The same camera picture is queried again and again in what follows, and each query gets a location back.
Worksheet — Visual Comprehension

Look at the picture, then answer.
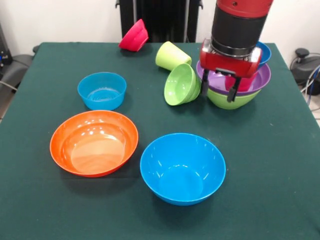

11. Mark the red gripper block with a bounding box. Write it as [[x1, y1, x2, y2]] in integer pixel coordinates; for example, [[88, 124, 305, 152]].
[[199, 38, 263, 104]]

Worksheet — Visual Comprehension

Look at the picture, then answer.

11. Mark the red plastic cup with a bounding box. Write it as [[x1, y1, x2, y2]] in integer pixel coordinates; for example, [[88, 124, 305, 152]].
[[224, 71, 259, 92]]

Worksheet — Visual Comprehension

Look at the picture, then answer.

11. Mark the small ribbed green bowl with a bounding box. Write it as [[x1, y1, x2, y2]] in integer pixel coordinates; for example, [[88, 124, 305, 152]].
[[163, 63, 202, 107]]

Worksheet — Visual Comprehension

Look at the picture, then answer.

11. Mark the purple plastic bowl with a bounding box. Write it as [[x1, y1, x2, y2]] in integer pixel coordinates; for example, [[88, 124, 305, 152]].
[[196, 59, 272, 96]]

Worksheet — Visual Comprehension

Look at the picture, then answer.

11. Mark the dark blue bowl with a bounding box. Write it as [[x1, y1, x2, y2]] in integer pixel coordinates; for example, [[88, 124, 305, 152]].
[[255, 41, 273, 69]]

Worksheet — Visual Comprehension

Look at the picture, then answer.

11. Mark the green plastic cup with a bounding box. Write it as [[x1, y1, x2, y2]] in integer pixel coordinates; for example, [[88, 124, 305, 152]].
[[155, 41, 193, 72]]

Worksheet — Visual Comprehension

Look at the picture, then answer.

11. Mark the pink plastic bowl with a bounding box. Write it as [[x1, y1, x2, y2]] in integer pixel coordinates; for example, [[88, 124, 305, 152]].
[[118, 18, 150, 53]]

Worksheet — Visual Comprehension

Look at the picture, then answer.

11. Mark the large green bowl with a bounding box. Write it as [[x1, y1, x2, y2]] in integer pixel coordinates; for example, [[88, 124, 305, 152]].
[[206, 87, 262, 110]]

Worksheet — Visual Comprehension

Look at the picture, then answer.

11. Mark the large light blue bowl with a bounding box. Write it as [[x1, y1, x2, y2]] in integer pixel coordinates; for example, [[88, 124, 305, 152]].
[[139, 132, 227, 207]]

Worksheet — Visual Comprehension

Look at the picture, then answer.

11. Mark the ribbed light blue bowl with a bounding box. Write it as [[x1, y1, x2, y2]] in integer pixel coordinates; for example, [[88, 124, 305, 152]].
[[77, 71, 127, 111]]

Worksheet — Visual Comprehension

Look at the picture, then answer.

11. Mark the dark green table cloth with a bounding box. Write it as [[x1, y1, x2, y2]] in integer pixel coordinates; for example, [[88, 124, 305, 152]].
[[0, 41, 320, 240]]

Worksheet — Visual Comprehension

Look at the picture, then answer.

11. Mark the orange plastic bowl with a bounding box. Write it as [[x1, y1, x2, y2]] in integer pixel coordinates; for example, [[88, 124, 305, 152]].
[[49, 109, 140, 178]]

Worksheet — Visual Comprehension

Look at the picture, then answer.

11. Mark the black box device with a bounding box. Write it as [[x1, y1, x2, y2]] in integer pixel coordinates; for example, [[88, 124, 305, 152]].
[[0, 22, 13, 66]]

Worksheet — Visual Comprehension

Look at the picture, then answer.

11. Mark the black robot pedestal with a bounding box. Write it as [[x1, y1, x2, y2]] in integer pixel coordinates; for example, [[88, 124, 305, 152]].
[[115, 0, 204, 44]]

